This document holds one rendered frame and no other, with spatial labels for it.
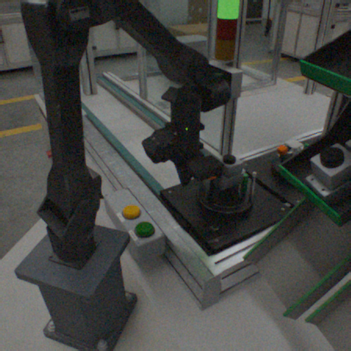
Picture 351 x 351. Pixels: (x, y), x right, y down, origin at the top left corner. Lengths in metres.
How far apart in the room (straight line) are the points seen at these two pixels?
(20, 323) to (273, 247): 0.53
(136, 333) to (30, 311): 0.24
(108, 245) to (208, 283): 0.21
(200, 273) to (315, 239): 0.22
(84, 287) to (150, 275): 0.28
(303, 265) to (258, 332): 0.19
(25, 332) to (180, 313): 0.32
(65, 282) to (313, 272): 0.40
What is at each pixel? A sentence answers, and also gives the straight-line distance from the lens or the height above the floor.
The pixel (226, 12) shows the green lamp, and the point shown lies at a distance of 0.84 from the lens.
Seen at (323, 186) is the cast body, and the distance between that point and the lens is 0.47.
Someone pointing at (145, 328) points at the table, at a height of 0.86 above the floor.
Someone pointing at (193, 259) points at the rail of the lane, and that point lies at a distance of 0.68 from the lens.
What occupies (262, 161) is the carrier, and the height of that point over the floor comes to 0.97.
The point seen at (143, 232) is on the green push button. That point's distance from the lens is 0.72.
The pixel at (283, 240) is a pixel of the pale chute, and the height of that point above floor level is 1.04.
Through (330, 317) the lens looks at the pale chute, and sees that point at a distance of 0.59.
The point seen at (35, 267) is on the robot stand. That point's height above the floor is 1.06.
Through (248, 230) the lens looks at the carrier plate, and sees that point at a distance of 0.74.
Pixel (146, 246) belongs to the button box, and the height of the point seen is 0.95.
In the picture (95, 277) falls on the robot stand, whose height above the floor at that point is 1.06.
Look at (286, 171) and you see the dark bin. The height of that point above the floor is 1.21.
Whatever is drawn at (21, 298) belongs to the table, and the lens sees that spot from 0.82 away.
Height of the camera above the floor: 1.47
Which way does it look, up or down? 34 degrees down
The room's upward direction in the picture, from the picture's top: straight up
